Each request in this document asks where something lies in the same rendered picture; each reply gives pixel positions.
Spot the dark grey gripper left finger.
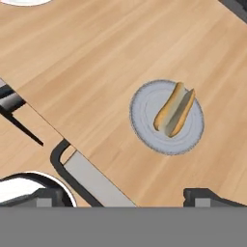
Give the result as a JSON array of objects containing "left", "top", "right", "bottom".
[{"left": 0, "top": 187, "right": 68, "bottom": 208}]

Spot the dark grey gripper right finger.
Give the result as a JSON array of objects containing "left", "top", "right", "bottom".
[{"left": 182, "top": 187, "right": 247, "bottom": 208}]

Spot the hot dog bun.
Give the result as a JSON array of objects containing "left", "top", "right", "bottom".
[{"left": 152, "top": 81, "right": 197, "bottom": 139}]

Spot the grey round plate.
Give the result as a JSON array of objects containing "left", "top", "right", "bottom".
[{"left": 128, "top": 79, "right": 206, "bottom": 156}]

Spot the white round plate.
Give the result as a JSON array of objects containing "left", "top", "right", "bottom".
[{"left": 2, "top": 0, "right": 53, "bottom": 7}]

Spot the white round black-rimmed object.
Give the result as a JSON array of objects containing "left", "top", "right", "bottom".
[{"left": 0, "top": 171, "right": 78, "bottom": 208}]

